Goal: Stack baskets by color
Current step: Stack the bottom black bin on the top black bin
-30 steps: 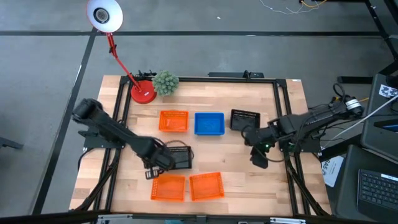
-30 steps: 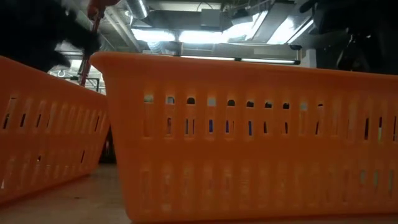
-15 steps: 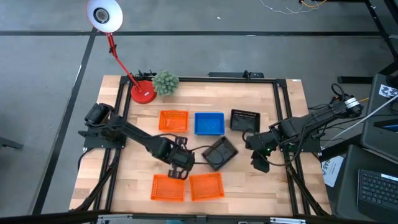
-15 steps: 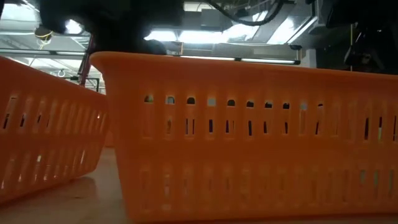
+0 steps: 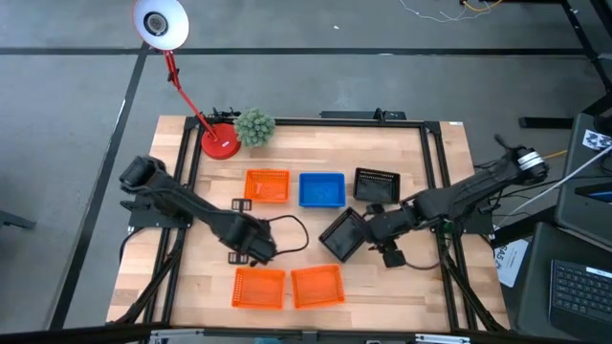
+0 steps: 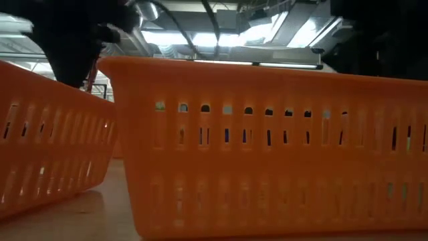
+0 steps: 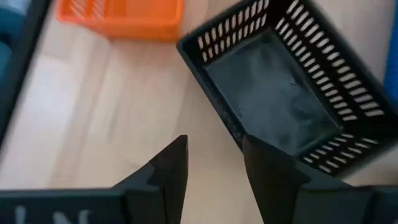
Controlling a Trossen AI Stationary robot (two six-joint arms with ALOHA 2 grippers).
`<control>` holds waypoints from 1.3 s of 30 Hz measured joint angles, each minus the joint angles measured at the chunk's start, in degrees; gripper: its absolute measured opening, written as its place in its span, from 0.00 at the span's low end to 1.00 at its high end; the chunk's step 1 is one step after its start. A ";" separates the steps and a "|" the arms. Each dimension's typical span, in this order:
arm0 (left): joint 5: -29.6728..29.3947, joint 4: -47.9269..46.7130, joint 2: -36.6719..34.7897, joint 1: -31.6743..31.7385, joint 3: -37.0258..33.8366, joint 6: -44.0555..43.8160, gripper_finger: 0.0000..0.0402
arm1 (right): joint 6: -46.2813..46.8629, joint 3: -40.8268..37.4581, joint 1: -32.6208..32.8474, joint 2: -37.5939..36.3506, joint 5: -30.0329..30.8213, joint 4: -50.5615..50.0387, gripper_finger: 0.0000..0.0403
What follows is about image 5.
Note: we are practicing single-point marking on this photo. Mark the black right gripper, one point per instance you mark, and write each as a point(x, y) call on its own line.
point(389, 225)

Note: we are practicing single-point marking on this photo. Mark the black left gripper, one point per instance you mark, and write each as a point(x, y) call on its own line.
point(251, 241)

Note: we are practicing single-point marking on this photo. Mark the blue plastic basket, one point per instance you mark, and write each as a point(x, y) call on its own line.
point(322, 190)

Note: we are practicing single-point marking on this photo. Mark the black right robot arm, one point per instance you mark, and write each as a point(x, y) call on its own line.
point(459, 196)

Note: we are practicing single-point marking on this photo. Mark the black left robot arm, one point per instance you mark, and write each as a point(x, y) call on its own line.
point(181, 198)

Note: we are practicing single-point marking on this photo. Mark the orange plastic basket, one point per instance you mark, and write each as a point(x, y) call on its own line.
point(267, 186)
point(258, 287)
point(317, 285)

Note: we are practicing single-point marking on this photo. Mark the green round artificial plant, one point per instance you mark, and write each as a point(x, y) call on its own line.
point(255, 127)

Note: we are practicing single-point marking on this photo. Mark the white printed paper sheet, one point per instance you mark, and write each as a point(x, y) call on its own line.
point(509, 263)

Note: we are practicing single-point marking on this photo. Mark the dark grey side desk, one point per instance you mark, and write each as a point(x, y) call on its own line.
point(538, 286)

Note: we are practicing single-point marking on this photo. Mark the black stand foot bar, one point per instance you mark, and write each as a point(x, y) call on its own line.
point(545, 122)

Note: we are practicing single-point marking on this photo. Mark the black computer case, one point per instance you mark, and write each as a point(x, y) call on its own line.
point(581, 215)

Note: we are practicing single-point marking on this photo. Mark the white thin rod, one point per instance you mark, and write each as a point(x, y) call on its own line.
point(578, 173)

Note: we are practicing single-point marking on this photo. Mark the black laptop keyboard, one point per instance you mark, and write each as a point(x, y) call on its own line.
point(581, 291)

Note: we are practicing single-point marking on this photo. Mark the black tablet blue screen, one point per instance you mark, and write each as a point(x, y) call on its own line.
point(600, 196)

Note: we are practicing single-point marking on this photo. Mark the black and white marker sticker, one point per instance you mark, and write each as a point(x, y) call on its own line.
point(595, 139)

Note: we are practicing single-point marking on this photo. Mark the red desk lamp white shade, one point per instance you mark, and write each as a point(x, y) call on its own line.
point(160, 24)

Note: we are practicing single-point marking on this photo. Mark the dark grey furniture leg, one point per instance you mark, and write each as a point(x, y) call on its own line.
point(14, 220)

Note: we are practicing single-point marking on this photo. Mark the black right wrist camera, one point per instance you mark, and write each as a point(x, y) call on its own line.
point(395, 258)

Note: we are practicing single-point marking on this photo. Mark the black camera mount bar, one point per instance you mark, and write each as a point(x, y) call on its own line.
point(354, 114)

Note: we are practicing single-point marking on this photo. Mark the black aluminium table frame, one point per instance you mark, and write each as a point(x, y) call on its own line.
point(334, 122)

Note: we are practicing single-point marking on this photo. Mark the silver metal bracket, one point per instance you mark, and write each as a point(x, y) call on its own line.
point(442, 339)
point(177, 334)

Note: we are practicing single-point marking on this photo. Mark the black front rail bar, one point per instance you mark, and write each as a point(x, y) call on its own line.
point(72, 333)

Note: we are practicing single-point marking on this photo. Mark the black metal stand frame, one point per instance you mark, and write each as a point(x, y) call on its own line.
point(581, 38)

